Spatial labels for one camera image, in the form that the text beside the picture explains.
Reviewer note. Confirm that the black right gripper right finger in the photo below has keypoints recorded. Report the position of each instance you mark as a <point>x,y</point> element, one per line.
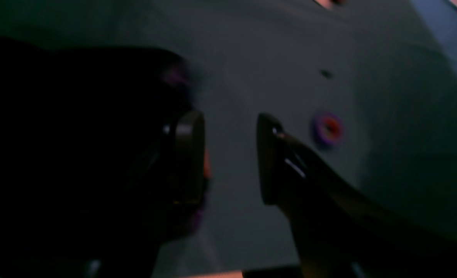
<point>338,232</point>

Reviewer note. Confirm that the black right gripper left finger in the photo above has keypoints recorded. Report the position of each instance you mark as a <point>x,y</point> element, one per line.
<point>185,157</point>

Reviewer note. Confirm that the black t-shirt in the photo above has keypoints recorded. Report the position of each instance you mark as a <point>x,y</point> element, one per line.
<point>83,174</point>

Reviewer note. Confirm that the purple tape roll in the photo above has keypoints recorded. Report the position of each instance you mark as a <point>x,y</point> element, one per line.
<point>326,130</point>

